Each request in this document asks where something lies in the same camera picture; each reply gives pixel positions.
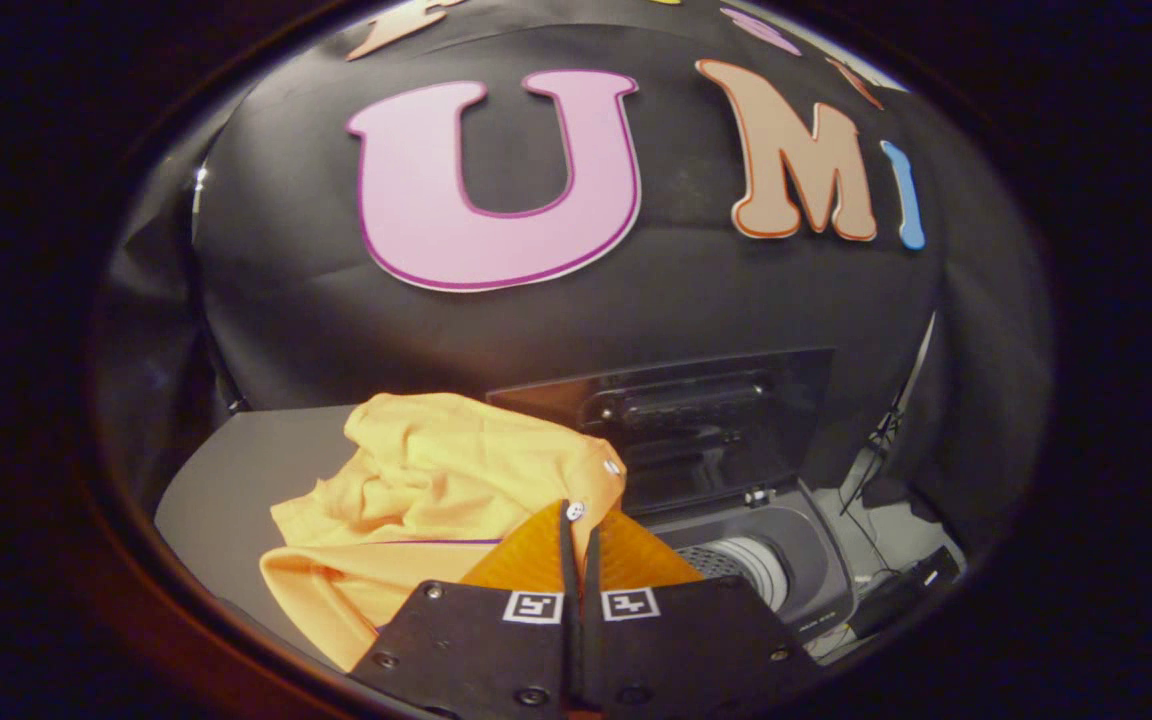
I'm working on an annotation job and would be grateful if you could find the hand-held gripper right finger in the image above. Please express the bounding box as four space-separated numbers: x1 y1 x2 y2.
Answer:
577 508 823 715

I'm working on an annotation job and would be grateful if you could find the black box with white label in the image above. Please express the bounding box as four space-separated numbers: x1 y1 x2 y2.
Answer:
846 545 963 641

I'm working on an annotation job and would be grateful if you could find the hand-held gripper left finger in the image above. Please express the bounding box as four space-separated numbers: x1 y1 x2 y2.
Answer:
351 499 578 717

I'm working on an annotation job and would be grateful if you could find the white cabinet with dark top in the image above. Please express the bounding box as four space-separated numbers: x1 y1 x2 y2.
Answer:
154 405 387 663

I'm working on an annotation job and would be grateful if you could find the black light stand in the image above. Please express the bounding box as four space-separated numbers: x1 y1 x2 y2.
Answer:
841 310 937 516

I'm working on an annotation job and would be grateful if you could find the orange shirt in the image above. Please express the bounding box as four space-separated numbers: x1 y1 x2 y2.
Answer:
258 392 629 673

